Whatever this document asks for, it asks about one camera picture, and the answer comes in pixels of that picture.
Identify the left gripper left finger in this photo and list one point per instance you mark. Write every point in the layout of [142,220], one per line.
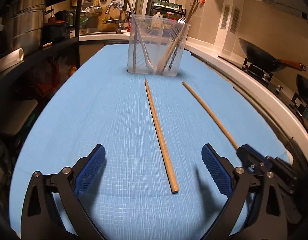
[40,218]

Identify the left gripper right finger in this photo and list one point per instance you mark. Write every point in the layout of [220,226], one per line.
[266,219]

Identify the white striped spoon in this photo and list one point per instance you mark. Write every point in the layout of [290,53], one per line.
[145,52]

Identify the fork with white handle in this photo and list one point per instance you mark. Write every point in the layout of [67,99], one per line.
[183,21]

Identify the dark curved wooden chopstick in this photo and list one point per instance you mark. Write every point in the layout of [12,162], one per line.
[135,40]

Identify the chrome kitchen faucet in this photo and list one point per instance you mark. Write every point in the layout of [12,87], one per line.
[114,16]

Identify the black gas stove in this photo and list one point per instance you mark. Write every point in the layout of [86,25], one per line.
[291,99]

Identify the blue table cloth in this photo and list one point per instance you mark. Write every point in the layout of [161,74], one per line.
[130,198]

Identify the black storage shelf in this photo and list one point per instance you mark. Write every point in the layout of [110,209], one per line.
[56,38]

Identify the white paper roll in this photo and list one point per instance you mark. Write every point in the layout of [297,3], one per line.
[11,59]

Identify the clear plastic utensil holder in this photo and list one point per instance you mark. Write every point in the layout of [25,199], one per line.
[156,42]

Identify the yellow oil bottle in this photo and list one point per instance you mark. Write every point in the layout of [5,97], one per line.
[156,21]

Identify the stainless steel stock pot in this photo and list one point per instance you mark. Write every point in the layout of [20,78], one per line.
[23,25]

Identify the black spice rack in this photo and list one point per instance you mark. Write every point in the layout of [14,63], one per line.
[167,10]

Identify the black wok with wooden handle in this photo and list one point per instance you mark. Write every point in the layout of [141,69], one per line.
[266,61]

